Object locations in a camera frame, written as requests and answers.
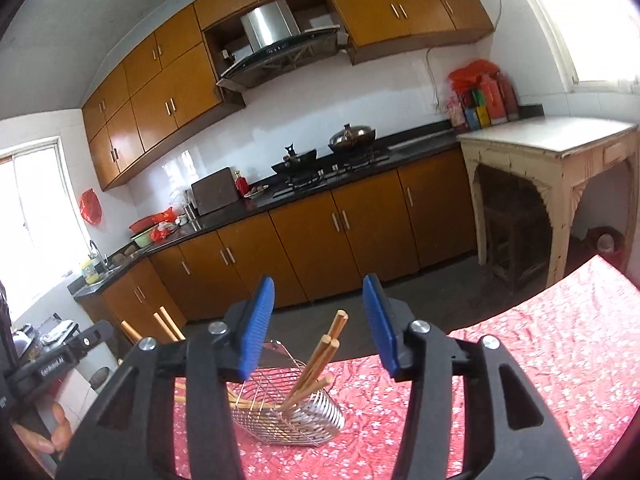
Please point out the person's left hand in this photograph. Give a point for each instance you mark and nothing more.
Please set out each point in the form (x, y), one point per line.
(50, 435)

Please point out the red plastic bag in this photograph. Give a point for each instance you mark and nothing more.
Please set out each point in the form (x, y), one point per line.
(161, 225)

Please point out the pink packet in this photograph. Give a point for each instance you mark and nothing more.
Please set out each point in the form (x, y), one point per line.
(457, 112)

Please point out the red bag of bottles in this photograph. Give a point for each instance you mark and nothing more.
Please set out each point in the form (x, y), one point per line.
(480, 72)

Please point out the yellow detergent bottle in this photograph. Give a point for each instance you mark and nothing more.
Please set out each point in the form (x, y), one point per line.
(91, 272)

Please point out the wooden lower cabinets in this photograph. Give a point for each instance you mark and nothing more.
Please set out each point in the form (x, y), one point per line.
(310, 240)

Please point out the black kitchen countertop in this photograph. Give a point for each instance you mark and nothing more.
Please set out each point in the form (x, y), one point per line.
(425, 141)

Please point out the red floral tablecloth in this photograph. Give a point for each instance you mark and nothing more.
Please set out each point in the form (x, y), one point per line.
(525, 350)

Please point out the window beside white table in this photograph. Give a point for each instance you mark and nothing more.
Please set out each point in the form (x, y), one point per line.
(600, 20)

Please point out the dark cutting board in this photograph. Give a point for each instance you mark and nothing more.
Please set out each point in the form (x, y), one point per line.
(215, 191)

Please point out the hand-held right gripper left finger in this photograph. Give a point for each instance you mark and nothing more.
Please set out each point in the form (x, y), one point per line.
(255, 330)

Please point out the metal faucet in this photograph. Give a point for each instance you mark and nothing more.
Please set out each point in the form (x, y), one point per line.
(95, 252)

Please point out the black wok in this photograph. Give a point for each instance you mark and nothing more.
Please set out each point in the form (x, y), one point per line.
(300, 157)

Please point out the colourful box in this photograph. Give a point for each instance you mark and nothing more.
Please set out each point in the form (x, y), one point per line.
(477, 110)

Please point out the black gas stove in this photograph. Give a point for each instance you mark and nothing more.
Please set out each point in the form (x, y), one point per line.
(305, 182)

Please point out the steel sink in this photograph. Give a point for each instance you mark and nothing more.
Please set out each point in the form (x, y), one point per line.
(112, 271)

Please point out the wooden upper cabinets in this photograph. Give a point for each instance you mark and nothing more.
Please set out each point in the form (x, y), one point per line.
(150, 85)

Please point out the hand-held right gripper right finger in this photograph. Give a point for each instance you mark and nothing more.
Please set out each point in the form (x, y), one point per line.
(380, 330)

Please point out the red bag on wall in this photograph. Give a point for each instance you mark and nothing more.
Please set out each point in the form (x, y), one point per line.
(90, 206)

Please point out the red basin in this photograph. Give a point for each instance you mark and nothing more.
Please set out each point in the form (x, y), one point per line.
(144, 223)

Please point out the lidded metal pan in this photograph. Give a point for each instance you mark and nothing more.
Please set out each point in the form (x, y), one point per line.
(352, 136)

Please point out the small plate of food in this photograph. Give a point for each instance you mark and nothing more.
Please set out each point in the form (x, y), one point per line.
(258, 190)

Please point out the dark wooden stool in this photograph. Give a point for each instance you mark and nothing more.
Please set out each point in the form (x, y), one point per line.
(515, 230)

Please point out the red bottle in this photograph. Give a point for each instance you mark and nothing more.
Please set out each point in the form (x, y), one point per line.
(242, 186)

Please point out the white plastic bag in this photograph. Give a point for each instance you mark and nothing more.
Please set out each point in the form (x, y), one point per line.
(179, 199)

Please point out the window beside sink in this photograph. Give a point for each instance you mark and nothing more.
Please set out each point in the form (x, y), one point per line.
(35, 210)

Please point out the wooden cabinets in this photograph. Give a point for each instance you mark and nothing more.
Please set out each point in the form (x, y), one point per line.
(150, 85)
(310, 240)

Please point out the worn white side table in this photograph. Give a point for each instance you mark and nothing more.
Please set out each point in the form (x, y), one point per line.
(540, 132)

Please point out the brown round vegetables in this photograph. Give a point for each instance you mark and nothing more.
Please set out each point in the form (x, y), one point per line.
(124, 255)

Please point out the red bucket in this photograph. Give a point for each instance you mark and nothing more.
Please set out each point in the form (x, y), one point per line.
(605, 247)

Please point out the green basin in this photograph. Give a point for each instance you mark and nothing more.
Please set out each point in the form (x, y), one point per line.
(142, 237)

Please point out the white floral appliance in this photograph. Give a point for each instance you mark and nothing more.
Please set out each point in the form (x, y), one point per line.
(80, 390)

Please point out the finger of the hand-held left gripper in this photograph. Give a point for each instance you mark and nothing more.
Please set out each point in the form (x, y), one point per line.
(90, 340)

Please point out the steel range hood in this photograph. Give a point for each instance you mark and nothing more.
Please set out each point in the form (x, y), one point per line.
(270, 22)

